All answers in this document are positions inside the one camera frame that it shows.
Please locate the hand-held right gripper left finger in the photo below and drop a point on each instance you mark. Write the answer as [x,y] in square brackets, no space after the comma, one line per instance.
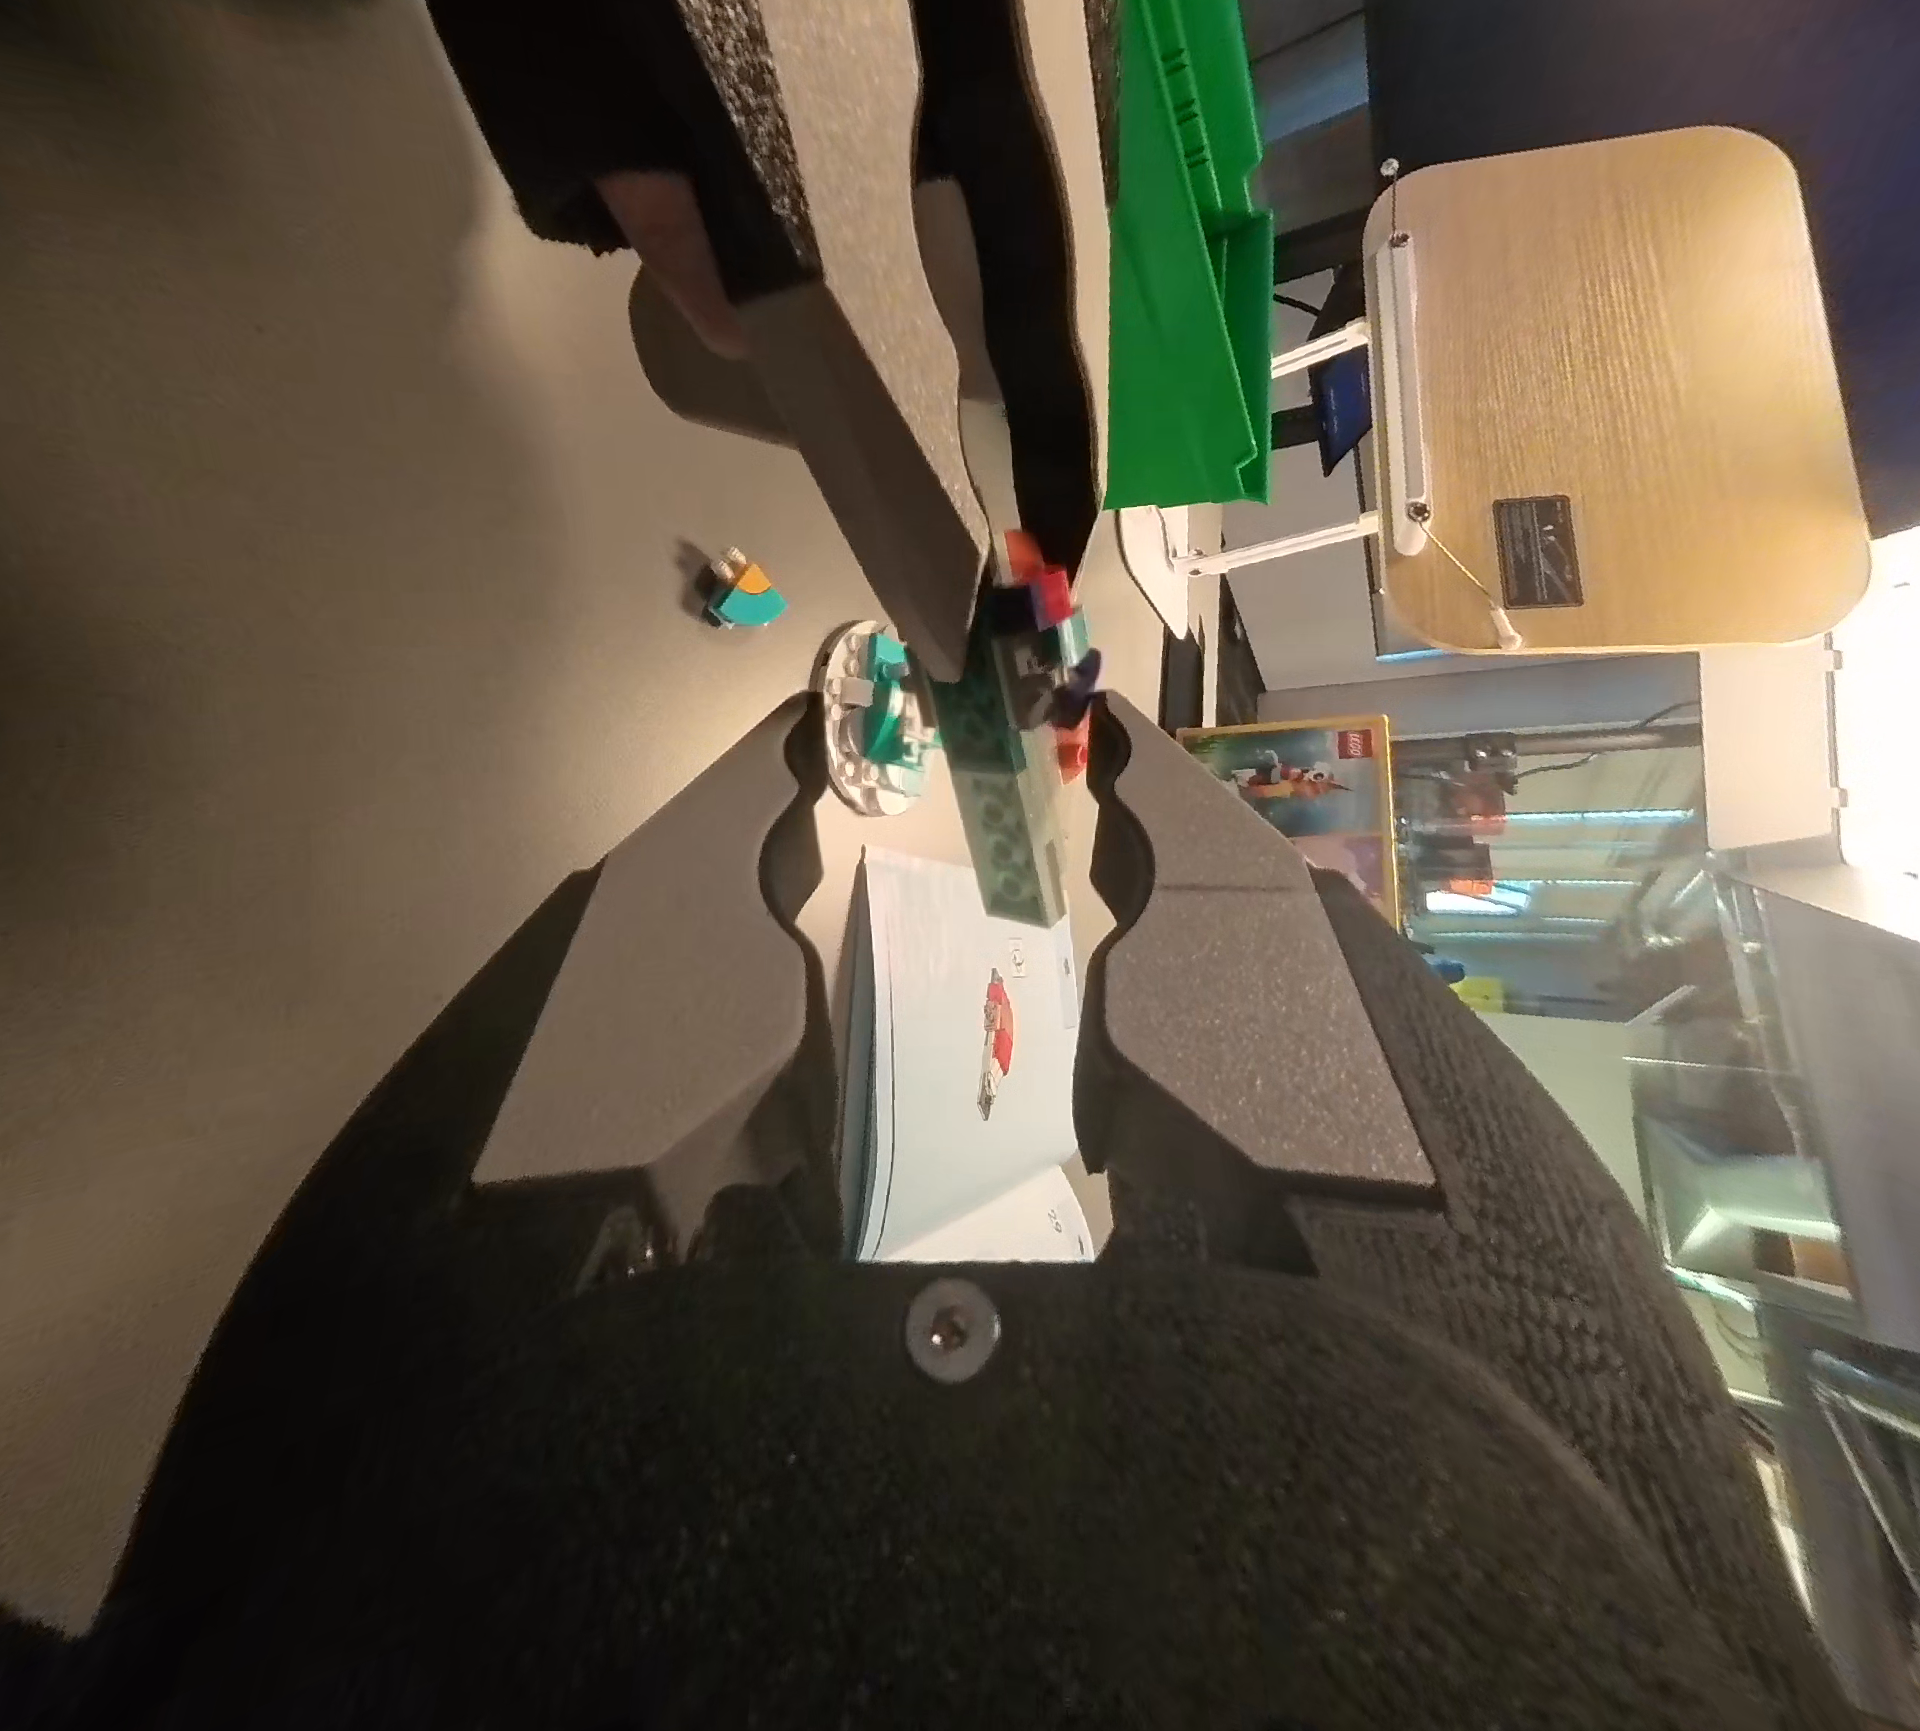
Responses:
[660,1012]

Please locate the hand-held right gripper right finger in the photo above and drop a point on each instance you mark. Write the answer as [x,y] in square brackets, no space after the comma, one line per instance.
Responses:
[1261,1012]

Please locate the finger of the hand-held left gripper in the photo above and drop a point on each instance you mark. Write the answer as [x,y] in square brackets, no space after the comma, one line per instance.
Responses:
[1050,337]
[885,442]

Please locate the green plastic bin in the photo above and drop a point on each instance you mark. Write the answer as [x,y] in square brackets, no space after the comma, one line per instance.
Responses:
[1185,186]

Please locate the small teal orange brick assembly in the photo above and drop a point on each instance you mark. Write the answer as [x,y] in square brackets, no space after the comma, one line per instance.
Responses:
[742,594]

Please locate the teal brick model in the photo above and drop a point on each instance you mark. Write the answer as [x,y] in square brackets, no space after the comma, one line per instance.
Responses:
[871,727]

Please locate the orange toy brick model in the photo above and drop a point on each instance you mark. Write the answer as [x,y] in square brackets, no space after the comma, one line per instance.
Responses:
[1005,771]

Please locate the person's right forearm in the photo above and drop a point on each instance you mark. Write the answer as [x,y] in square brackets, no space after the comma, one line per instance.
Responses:
[38,1664]

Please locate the person's left forearm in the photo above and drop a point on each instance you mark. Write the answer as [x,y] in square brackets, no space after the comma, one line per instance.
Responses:
[526,36]

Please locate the yellow toy brick set box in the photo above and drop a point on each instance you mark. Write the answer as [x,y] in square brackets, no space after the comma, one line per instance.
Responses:
[1306,787]

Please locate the person's left hand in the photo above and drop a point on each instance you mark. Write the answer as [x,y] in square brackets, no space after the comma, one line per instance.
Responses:
[675,246]

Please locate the small tablet display on stand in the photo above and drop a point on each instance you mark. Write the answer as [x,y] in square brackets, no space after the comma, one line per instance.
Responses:
[1340,411]

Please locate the open pale blue instruction booklet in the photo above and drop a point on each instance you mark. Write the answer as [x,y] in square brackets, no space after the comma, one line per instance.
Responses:
[960,1086]

